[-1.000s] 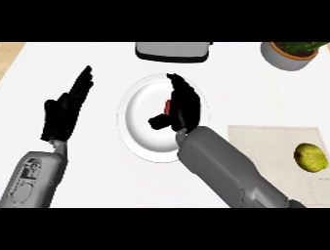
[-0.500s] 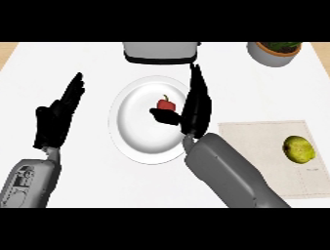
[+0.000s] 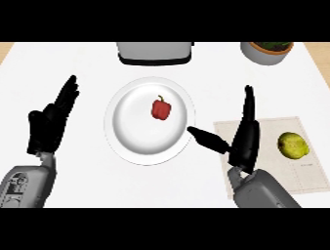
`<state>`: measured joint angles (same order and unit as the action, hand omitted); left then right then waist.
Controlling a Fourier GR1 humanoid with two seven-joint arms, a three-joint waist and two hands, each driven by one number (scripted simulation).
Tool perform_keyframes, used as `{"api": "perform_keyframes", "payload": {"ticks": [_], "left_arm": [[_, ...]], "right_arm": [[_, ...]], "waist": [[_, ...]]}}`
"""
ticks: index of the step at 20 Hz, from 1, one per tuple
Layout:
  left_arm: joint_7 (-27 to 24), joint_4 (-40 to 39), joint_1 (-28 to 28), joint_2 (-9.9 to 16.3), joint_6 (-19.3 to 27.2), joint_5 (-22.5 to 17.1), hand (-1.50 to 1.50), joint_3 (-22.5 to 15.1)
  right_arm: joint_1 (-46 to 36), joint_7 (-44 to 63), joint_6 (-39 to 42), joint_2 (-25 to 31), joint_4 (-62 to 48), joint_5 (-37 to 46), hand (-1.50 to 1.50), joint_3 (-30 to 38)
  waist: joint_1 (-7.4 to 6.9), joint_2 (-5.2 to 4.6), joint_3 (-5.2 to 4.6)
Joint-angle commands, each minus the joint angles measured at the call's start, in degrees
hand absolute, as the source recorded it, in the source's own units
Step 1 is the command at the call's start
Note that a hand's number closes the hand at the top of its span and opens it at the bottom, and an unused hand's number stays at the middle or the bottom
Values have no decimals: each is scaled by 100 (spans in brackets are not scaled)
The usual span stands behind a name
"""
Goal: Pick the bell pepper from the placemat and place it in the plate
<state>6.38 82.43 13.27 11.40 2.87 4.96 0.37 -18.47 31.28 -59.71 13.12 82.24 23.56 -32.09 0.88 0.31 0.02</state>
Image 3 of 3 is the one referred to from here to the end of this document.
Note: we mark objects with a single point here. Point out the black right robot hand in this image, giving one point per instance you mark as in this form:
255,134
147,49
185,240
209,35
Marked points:
244,140

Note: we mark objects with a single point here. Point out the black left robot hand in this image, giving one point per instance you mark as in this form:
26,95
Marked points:
47,125

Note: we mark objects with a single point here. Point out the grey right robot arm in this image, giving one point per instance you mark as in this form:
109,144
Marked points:
258,190

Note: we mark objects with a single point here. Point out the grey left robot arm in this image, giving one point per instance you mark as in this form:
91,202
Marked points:
26,185

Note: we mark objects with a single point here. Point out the beige placemat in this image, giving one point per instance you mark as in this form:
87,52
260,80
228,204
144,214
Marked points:
291,156

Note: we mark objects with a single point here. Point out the red bell pepper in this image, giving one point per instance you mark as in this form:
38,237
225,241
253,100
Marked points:
160,109

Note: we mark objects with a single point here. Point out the white round plate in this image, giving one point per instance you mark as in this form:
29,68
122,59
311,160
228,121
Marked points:
148,120

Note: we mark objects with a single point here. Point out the grey plant pot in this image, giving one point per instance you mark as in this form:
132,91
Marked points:
266,52

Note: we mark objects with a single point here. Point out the grey and black appliance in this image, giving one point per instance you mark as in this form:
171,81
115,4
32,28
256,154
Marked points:
154,52

